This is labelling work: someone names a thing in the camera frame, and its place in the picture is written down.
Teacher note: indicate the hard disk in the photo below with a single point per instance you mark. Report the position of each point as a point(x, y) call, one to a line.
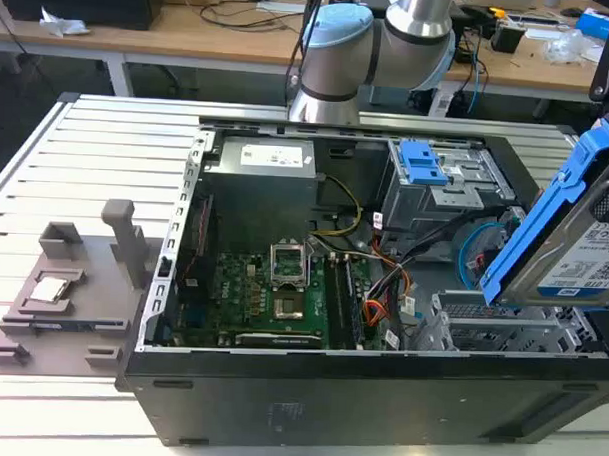
point(545, 216)

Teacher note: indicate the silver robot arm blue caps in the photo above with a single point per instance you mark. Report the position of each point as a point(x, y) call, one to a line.
point(340, 54)

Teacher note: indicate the silver disk bay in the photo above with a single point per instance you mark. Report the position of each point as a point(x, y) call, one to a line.
point(481, 330)

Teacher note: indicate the black RAM slot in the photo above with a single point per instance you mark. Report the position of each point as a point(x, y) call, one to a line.
point(338, 304)
point(344, 304)
point(357, 305)
point(351, 304)

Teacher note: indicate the long black expansion slot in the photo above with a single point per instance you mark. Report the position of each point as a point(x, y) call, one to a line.
point(280, 340)

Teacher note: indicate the blue cardboard box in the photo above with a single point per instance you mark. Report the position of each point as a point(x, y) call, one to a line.
point(594, 20)

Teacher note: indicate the clear plastic bag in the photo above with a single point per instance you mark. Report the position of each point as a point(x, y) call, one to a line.
point(571, 47)

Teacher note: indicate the small black device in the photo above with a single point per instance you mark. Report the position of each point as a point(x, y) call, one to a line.
point(507, 37)

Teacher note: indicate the blue drive cage latch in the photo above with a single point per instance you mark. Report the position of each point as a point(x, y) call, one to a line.
point(423, 162)

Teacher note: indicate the silver drive cage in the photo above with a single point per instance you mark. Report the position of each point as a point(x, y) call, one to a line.
point(420, 207)

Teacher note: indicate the grey power supply unit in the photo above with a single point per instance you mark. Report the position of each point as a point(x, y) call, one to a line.
point(261, 186)

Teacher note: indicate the CPU socket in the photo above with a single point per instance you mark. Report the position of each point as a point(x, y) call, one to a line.
point(289, 307)

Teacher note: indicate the green motherboard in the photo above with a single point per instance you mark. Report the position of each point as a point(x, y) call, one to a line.
point(242, 296)

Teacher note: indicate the black PC case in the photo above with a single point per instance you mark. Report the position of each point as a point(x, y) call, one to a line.
point(328, 399)

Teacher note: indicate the wooden desk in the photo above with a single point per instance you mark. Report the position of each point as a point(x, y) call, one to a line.
point(141, 39)

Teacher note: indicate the black box on desk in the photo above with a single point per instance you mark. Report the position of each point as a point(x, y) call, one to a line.
point(77, 2)

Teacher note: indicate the crumpled white paper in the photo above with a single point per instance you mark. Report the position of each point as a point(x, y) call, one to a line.
point(61, 23)

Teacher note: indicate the grey parts rack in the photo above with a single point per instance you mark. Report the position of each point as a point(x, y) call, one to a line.
point(107, 291)

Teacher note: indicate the dark RAM stick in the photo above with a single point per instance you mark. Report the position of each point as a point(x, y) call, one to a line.
point(76, 325)

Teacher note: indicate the silver CPU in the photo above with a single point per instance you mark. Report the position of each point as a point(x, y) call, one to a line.
point(48, 289)

